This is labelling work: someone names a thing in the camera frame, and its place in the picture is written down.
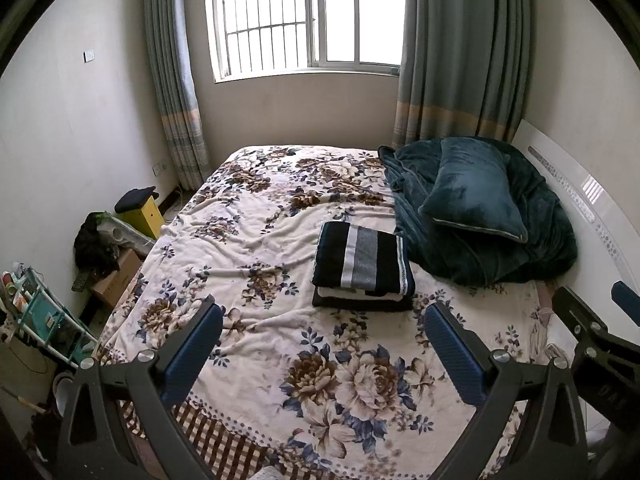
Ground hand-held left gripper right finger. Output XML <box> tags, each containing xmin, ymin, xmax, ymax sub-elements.
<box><xmin>422</xmin><ymin>301</ymin><xmax>591</xmax><ymax>480</ymax></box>

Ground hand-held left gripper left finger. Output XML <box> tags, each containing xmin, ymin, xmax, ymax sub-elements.
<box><xmin>56</xmin><ymin>294</ymin><xmax>224</xmax><ymax>480</ymax></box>

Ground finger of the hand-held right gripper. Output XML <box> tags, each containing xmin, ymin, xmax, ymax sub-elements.
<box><xmin>552</xmin><ymin>286</ymin><xmax>611</xmax><ymax>355</ymax></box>
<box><xmin>611</xmin><ymin>281</ymin><xmax>640</xmax><ymax>315</ymax></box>

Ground black teal patterned sweater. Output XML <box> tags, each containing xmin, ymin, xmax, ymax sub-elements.
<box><xmin>311</xmin><ymin>221</ymin><xmax>417</xmax><ymax>298</ymax></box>

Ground brown checkered bed sheet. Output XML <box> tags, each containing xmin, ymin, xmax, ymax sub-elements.
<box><xmin>117</xmin><ymin>397</ymin><xmax>301</xmax><ymax>480</ymax></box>

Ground dark teal quilt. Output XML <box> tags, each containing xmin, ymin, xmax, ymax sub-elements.
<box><xmin>378</xmin><ymin>136</ymin><xmax>578</xmax><ymax>287</ymax></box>

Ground cardboard box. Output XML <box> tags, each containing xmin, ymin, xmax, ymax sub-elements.
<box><xmin>91</xmin><ymin>249</ymin><xmax>144</xmax><ymax>309</ymax></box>

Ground folded white and black garment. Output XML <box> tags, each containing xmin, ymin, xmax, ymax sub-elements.
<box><xmin>312</xmin><ymin>285</ymin><xmax>415</xmax><ymax>314</ymax></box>

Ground floral printed blanket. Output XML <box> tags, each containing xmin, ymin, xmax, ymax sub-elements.
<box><xmin>95</xmin><ymin>145</ymin><xmax>566</xmax><ymax>480</ymax></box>

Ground white bucket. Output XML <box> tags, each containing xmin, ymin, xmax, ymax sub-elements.
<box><xmin>52</xmin><ymin>371</ymin><xmax>77</xmax><ymax>412</ymax></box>

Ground white headboard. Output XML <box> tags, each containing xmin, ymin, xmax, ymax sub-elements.
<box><xmin>512</xmin><ymin>119</ymin><xmax>640</xmax><ymax>311</ymax></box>

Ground yellow stool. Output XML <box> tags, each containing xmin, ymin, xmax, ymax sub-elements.
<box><xmin>117</xmin><ymin>195</ymin><xmax>164</xmax><ymax>240</ymax></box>

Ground black cloth pile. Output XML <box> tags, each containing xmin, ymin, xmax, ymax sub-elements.
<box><xmin>74</xmin><ymin>211</ymin><xmax>122</xmax><ymax>277</ymax></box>

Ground green rolling shelf cart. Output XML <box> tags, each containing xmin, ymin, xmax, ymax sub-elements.
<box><xmin>0</xmin><ymin>260</ymin><xmax>99</xmax><ymax>367</ymax></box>

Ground black seat cushion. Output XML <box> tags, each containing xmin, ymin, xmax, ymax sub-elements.
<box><xmin>115</xmin><ymin>186</ymin><xmax>160</xmax><ymax>214</ymax></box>

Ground dark teal pillow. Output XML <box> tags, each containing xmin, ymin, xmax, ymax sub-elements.
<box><xmin>419</xmin><ymin>137</ymin><xmax>530</xmax><ymax>245</ymax></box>

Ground grey-blue curtain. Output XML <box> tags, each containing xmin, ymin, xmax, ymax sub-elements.
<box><xmin>391</xmin><ymin>0</ymin><xmax>532</xmax><ymax>151</ymax></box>
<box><xmin>143</xmin><ymin>0</ymin><xmax>211</xmax><ymax>192</ymax></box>

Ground barred window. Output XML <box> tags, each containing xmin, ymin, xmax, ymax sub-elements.
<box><xmin>204</xmin><ymin>0</ymin><xmax>408</xmax><ymax>83</ymax></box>

